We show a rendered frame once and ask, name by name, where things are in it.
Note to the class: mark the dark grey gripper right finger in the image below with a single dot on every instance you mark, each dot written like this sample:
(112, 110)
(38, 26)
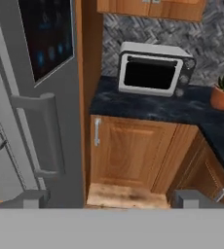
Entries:
(185, 195)

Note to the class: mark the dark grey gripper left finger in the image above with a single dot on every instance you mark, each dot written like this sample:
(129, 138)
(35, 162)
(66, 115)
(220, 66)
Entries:
(32, 195)

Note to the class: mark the wooden corner cupboard door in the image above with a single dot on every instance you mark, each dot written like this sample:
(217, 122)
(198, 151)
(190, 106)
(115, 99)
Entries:
(201, 175)

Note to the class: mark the plain grey fridge door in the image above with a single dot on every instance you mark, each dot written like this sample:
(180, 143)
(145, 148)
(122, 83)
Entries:
(0, 175)

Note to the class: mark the grey fridge door with screen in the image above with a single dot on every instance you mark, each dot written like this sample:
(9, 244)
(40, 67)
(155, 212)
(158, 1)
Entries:
(65, 97)

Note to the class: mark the green plant in terracotta pot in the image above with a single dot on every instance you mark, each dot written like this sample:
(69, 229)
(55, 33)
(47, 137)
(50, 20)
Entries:
(222, 97)

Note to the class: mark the white and black microwave oven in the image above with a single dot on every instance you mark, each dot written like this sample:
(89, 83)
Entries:
(151, 73)

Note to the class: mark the wooden side panel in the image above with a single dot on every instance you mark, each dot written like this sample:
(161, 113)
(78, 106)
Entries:
(90, 48)

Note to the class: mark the wooden wall cupboard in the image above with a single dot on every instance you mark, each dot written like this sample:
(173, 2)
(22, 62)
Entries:
(169, 9)

